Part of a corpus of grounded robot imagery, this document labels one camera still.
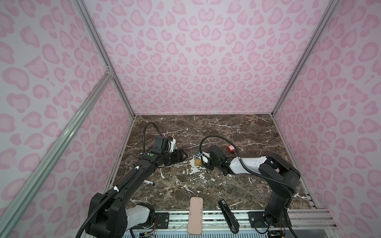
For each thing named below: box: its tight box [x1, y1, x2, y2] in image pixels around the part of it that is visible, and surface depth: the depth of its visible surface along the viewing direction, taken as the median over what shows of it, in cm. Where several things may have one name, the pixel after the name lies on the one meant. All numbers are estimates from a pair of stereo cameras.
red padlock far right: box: [227, 144, 237, 154], surface depth 100 cm
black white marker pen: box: [142, 179, 155, 186], surface depth 87 cm
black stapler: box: [217, 198, 240, 235], surface depth 74 cm
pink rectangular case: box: [187, 196, 204, 236], surface depth 75 cm
